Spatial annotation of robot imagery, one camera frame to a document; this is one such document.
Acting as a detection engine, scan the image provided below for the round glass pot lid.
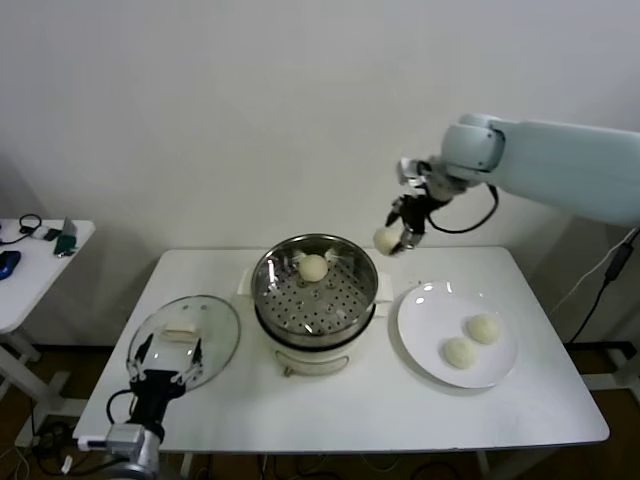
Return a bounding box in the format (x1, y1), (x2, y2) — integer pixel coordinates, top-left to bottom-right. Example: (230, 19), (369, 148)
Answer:
(128, 294), (243, 391)

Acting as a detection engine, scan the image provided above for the white electric cooking pot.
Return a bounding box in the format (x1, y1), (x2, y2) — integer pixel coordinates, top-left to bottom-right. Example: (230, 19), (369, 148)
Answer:
(253, 299), (390, 380)

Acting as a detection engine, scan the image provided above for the green handled tool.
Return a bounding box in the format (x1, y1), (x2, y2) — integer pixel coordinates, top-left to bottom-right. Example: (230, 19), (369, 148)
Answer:
(53, 216), (80, 259)

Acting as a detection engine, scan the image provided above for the white power cable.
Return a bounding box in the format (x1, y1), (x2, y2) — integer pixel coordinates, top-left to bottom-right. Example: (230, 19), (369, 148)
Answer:
(552, 239), (632, 314)

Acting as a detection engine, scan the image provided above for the black looped cable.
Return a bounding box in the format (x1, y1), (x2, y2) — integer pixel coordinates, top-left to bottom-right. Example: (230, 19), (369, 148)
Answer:
(0, 213), (44, 246)

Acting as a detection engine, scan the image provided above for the blue computer mouse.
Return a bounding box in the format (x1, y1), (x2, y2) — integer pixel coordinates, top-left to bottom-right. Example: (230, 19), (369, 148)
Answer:
(0, 249), (24, 280)

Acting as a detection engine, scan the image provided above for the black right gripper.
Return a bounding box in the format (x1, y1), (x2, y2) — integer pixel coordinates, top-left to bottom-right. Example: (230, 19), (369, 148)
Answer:
(383, 191), (444, 257)

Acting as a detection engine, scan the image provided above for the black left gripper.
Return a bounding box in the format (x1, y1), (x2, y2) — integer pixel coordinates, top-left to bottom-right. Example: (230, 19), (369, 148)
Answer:
(129, 333), (205, 427)

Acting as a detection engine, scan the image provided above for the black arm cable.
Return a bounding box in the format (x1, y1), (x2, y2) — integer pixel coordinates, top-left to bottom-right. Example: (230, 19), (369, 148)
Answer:
(105, 389), (136, 431)
(424, 183), (500, 235)

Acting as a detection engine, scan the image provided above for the white steamed baozi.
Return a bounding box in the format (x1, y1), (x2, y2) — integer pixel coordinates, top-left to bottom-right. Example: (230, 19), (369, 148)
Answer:
(467, 313), (502, 345)
(439, 337), (479, 371)
(298, 253), (330, 283)
(373, 227), (404, 257)

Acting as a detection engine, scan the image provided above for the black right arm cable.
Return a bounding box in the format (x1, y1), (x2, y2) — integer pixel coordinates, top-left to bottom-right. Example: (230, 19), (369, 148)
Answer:
(424, 183), (500, 235)

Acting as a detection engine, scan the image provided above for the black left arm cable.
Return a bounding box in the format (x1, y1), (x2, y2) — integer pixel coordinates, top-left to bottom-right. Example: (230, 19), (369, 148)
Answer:
(105, 389), (136, 431)

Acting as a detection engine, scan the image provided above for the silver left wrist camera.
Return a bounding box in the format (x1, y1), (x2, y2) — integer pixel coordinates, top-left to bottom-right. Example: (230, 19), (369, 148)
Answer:
(74, 423), (146, 454)

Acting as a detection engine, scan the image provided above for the stainless steel steamer basket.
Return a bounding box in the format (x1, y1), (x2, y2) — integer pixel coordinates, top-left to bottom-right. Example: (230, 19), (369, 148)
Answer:
(236, 233), (396, 337)

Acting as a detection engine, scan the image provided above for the large white plate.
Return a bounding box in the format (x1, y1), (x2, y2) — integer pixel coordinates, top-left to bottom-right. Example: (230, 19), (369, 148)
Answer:
(397, 281), (520, 390)

